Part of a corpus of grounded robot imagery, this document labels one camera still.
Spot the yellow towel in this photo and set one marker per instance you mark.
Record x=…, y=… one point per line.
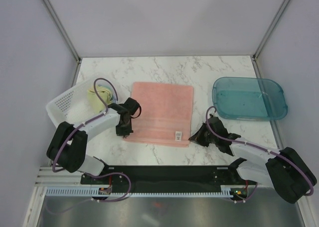
x=95, y=103

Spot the white perforated plastic basket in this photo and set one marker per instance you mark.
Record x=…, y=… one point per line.
x=72, y=106

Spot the teal translucent plastic tub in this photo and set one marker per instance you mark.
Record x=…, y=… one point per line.
x=253, y=99

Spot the right aluminium frame post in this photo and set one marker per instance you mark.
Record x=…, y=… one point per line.
x=280, y=12

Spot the aluminium frame post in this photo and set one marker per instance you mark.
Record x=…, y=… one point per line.
x=56, y=20
x=280, y=12

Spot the aluminium table edge rail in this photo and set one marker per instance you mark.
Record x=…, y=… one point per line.
x=47, y=178

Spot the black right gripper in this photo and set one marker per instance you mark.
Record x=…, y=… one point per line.
x=198, y=137

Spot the white slotted cable duct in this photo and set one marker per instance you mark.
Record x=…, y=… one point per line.
x=223, y=192

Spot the blue towel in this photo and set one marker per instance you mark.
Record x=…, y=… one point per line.
x=111, y=96

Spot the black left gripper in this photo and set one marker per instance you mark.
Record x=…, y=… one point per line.
x=125, y=132

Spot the pink towel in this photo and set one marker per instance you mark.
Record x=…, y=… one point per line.
x=166, y=114

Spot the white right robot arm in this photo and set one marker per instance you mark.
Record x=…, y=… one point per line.
x=283, y=170

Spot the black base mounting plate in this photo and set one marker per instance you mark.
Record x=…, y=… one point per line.
x=179, y=178

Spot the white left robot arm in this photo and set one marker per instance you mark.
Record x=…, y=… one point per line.
x=68, y=147

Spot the left aluminium frame post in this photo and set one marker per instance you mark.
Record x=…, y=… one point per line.
x=56, y=20

